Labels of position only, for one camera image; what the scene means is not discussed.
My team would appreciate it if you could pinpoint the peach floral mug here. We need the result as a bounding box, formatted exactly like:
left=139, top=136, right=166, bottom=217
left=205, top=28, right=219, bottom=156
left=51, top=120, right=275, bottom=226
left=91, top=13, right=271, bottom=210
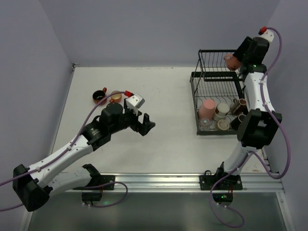
left=223, top=54, right=241, bottom=71

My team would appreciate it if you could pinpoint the black controller box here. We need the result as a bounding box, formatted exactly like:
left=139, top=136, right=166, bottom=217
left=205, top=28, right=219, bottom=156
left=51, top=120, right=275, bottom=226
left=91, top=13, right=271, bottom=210
left=81, top=192, right=102, bottom=205
left=213, top=192, right=233, bottom=206

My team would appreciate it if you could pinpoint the black wire dish rack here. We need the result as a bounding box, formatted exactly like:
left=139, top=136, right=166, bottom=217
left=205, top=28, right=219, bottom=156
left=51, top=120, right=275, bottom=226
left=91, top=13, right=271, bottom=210
left=189, top=49, right=244, bottom=136

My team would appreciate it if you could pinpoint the brown white ceramic cup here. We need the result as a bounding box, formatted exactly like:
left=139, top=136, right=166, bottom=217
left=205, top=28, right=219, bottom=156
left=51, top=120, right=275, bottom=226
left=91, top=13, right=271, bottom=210
left=213, top=103, right=230, bottom=121

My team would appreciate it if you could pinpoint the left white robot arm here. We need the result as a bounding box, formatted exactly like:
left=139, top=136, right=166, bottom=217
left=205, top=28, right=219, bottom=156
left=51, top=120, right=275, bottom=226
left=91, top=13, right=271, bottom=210
left=13, top=96, right=155, bottom=212

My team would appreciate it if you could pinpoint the right black controller box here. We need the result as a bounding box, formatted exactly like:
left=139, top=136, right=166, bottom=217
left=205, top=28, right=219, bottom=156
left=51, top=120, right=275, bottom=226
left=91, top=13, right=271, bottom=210
left=213, top=192, right=233, bottom=206

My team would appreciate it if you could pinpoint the left black controller box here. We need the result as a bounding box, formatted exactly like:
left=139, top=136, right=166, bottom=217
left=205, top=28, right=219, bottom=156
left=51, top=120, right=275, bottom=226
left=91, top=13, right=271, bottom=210
left=81, top=192, right=102, bottom=205

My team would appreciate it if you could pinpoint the aluminium mounting rail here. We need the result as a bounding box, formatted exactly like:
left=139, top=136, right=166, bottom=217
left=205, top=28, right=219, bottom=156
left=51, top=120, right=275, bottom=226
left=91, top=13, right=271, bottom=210
left=60, top=172, right=282, bottom=193

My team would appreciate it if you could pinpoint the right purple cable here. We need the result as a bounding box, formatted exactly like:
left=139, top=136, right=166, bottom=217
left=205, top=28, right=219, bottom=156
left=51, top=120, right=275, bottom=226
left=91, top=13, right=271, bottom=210
left=209, top=26, right=292, bottom=229

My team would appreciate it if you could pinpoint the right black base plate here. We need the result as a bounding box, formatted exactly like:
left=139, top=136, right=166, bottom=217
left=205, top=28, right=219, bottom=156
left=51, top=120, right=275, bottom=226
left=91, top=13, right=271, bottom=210
left=199, top=168, right=243, bottom=191

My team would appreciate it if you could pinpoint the speckled beige small cup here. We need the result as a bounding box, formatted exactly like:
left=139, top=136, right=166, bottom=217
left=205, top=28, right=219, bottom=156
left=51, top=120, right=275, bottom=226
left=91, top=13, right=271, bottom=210
left=217, top=119, right=230, bottom=131

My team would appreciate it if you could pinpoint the tall pink plastic cup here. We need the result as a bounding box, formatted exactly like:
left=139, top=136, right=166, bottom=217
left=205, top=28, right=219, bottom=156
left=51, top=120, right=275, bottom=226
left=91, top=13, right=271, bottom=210
left=198, top=99, right=216, bottom=119

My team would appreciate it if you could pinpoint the brown striped mug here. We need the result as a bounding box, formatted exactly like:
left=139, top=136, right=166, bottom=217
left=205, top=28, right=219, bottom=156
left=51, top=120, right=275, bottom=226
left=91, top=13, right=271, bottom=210
left=230, top=98, right=247, bottom=116

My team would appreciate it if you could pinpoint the purple cable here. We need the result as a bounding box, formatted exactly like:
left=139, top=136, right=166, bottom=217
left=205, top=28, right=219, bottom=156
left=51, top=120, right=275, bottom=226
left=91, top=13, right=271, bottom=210
left=209, top=26, right=292, bottom=229
left=0, top=90, right=128, bottom=212

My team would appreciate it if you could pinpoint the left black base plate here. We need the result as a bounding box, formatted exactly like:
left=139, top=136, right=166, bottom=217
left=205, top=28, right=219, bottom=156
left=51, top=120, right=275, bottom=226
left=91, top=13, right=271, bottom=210
left=74, top=175, right=116, bottom=191

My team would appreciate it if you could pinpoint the black tumbler pink interior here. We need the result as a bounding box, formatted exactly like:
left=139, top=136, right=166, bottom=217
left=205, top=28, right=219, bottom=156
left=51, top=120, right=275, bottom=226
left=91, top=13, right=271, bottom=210
left=230, top=114, right=246, bottom=130

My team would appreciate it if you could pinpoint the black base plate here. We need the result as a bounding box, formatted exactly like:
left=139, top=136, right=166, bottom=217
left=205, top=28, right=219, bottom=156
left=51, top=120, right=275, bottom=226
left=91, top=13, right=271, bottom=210
left=199, top=168, right=243, bottom=191
left=74, top=175, right=116, bottom=191

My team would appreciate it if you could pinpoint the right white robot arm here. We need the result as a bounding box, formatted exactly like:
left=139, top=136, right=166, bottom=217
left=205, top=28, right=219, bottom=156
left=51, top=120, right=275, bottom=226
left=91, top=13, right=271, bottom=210
left=215, top=37, right=282, bottom=179

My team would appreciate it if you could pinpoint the dark red black mug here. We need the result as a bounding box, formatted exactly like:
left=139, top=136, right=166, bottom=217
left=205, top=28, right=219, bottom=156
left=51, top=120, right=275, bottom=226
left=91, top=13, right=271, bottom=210
left=92, top=87, right=107, bottom=104

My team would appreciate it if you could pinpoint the clear glass cup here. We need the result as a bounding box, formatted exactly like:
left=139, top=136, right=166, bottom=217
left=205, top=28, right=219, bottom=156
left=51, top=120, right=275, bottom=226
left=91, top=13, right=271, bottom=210
left=200, top=118, right=212, bottom=130

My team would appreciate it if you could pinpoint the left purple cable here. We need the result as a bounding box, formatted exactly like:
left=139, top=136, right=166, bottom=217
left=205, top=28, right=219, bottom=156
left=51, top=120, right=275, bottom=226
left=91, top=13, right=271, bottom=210
left=0, top=90, right=128, bottom=212

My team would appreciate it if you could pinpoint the orange glazed mug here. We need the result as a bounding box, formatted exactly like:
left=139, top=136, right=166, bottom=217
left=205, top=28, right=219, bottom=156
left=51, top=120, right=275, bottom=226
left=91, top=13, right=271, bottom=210
left=109, top=90, right=122, bottom=103

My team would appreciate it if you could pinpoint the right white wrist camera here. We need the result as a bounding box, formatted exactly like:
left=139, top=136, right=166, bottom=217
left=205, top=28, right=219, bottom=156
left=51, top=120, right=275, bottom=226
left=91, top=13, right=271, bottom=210
left=258, top=27, right=274, bottom=43

